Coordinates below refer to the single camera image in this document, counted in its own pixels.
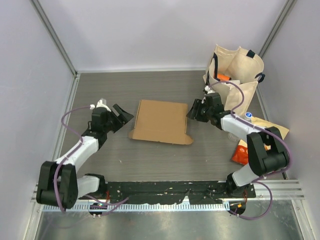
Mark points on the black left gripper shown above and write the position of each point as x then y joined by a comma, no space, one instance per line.
123,118

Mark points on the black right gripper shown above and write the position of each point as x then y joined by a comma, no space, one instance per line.
194,112

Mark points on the brown cardboard box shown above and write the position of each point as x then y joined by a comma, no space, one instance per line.
161,121

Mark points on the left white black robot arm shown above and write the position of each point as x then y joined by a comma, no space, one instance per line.
58,184

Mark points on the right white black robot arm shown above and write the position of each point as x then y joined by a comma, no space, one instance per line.
266,149

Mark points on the white box in bag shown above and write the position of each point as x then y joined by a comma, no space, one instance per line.
232,83

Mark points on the clear plastic water bottle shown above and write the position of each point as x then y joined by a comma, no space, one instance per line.
248,117

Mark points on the orange item in bag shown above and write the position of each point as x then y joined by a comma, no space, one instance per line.
222,77

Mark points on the beige canvas tote bag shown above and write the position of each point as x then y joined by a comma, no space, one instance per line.
235,75

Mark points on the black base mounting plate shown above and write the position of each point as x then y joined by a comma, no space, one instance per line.
171,192

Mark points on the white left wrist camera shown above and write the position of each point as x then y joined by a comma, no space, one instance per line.
102,103

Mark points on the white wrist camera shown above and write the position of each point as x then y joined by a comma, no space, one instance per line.
208,92
102,103

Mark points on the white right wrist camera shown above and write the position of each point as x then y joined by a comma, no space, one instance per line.
208,92

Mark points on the white slotted cable duct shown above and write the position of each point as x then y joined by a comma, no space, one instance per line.
185,206

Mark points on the aluminium frame rail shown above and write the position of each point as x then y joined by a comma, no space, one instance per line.
278,189

